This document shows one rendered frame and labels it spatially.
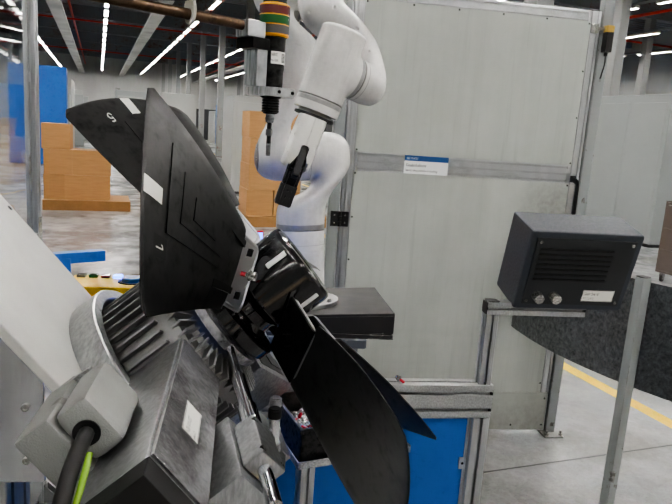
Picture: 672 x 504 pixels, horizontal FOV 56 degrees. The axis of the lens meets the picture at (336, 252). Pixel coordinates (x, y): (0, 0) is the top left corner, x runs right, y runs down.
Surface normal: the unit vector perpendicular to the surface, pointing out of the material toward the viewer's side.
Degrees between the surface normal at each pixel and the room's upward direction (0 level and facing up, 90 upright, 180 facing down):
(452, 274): 90
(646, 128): 90
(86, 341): 55
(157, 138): 71
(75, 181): 90
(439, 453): 90
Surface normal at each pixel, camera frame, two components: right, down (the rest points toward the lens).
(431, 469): 0.15, 0.20
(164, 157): 0.96, -0.17
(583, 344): -0.90, 0.02
